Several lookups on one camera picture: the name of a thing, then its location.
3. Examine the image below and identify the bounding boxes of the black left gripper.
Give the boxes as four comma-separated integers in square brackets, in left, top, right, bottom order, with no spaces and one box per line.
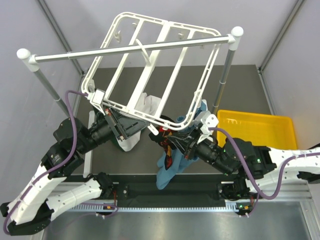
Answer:
[78,105,152,154]

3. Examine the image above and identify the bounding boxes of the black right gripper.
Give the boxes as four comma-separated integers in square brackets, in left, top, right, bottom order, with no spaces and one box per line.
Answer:
[168,125,234,177]

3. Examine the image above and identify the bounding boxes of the argyle sock red yellow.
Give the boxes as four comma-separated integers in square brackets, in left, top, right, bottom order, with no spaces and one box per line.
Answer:
[148,127,179,174]

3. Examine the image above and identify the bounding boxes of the white square clip hanger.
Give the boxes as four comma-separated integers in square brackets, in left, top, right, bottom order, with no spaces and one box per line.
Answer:
[81,11,221,133]

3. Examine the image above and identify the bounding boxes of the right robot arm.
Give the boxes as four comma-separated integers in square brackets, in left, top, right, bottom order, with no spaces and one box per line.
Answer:
[166,127,320,201]

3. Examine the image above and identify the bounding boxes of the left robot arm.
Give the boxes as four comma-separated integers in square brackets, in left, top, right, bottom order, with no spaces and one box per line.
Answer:
[0,108,149,236]

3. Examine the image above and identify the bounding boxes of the white sock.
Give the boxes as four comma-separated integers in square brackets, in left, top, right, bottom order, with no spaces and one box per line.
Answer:
[117,92,162,153]

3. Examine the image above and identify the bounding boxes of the teal blue sock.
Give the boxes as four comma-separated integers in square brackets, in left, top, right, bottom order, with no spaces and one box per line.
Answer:
[156,99,209,191]

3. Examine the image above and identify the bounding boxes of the yellow plastic bin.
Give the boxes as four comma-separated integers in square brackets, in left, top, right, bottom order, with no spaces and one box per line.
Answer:
[217,109,298,150]

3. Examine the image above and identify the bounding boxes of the white metal drying rack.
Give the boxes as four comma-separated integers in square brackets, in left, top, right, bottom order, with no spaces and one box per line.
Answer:
[16,26,244,130]

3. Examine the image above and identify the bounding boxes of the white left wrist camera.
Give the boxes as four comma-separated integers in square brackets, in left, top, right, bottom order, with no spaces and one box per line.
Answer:
[87,89,105,106]

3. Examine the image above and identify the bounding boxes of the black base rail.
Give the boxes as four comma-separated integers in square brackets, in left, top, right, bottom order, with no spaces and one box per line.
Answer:
[59,173,263,208]

